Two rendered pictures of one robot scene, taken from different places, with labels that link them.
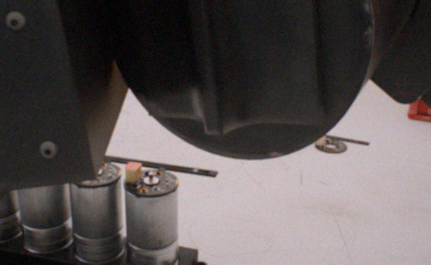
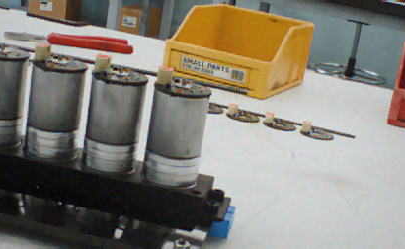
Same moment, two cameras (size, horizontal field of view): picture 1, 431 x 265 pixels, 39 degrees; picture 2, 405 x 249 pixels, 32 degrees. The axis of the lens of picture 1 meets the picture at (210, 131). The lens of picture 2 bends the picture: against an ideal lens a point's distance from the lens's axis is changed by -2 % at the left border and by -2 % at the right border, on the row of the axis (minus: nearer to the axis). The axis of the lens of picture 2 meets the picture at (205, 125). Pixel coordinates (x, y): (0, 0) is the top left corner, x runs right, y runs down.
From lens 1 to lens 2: 0.10 m
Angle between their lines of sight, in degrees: 11
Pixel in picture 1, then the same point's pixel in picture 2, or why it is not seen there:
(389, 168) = (378, 156)
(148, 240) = (175, 146)
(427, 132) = not seen: outside the picture
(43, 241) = (51, 146)
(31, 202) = (47, 99)
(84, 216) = (107, 118)
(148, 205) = (182, 106)
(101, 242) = (119, 150)
